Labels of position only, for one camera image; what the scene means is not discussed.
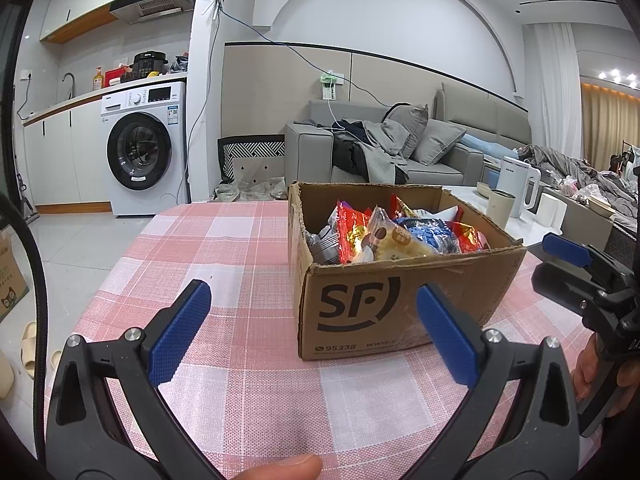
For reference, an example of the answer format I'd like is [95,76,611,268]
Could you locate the bed with grey bedding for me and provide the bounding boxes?
[517,142,640,221]

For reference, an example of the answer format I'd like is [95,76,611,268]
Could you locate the pale yellow bread packet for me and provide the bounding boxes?
[360,206,436,264]

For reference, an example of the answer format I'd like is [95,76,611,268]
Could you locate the grey sofa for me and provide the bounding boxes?
[285,82,533,186]

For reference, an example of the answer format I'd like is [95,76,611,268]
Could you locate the square grey cushion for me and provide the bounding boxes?
[412,119,467,166]

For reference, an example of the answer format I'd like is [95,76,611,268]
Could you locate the black patterned stool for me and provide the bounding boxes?
[217,135,287,183]

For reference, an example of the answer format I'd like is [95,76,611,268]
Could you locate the white upper cabinets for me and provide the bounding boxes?
[39,0,161,43]

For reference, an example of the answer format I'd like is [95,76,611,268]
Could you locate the red striped noodle packet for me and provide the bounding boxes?
[390,195,417,219]

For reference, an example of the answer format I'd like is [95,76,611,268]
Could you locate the wall socket with charger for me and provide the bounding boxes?
[317,71,346,102]

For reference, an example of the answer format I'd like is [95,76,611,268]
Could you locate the grey floor cloth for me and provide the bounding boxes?
[215,176,291,203]

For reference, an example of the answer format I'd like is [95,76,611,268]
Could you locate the white paper roll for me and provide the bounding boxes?
[537,192,568,233]

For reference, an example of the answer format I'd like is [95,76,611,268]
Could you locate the tan curtain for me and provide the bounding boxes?
[580,80,640,171]

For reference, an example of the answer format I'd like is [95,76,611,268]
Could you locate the small white red snack packet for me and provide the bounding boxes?
[415,207,463,224]

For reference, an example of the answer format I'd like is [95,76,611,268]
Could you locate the range hood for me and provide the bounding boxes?
[109,0,201,23]

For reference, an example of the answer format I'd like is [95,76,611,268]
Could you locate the light blue pillow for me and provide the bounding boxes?
[457,134,518,161]

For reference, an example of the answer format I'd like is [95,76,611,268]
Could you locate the person's left hand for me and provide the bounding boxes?
[235,454,323,480]

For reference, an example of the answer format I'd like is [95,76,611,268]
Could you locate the printed floor cardboard box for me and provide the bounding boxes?
[0,230,31,323]

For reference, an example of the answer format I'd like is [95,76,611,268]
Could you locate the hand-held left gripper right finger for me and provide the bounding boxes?
[416,284,583,480]

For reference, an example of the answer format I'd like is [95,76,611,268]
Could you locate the grey stick mop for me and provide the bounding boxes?
[15,174,41,222]

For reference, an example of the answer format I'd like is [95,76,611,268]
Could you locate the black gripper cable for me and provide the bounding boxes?
[0,192,51,466]

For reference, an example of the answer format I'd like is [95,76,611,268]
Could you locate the red orange snack packet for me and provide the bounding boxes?
[450,222,488,254]

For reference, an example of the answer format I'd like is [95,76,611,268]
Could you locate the black garment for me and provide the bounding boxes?
[332,120,371,176]

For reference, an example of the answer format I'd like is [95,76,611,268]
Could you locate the blue snack packet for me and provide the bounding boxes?
[395,217,461,256]

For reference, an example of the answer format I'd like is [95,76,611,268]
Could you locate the white sheer curtain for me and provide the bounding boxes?
[532,22,583,161]

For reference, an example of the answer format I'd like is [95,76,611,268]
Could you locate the pink plaid tablecloth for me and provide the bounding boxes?
[42,201,601,480]

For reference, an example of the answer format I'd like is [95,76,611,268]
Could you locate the brown cardboard box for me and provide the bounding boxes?
[287,181,528,361]

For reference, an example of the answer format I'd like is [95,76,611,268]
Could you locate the beige tumbler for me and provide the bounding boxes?
[487,189,513,229]

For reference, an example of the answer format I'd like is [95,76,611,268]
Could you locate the person's right hand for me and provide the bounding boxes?
[571,332,601,402]

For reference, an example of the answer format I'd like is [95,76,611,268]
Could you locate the black pressure cooker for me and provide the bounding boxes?
[132,51,168,77]

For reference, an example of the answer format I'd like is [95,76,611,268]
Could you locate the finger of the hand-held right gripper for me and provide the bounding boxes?
[542,232,623,283]
[531,259,608,316]

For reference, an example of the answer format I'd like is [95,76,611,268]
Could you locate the white lower kitchen cabinets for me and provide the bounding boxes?
[22,105,113,213]

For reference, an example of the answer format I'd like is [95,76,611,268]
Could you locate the white electric kettle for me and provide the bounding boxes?
[500,156,542,218]

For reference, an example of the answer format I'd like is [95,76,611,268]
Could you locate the white washing machine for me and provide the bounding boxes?
[100,81,191,218]

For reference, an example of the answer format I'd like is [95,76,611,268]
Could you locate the tall grey cushion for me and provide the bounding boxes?
[382,104,430,160]

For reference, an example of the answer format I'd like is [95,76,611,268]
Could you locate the white marble side table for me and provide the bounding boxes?
[445,185,566,256]

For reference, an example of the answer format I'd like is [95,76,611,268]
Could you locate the dark wall cable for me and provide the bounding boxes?
[200,0,391,106]

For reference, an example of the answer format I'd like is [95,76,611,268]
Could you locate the grey coat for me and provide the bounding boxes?
[362,120,411,186]

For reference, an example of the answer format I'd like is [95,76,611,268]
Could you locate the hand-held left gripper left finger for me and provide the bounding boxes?
[45,280,226,480]

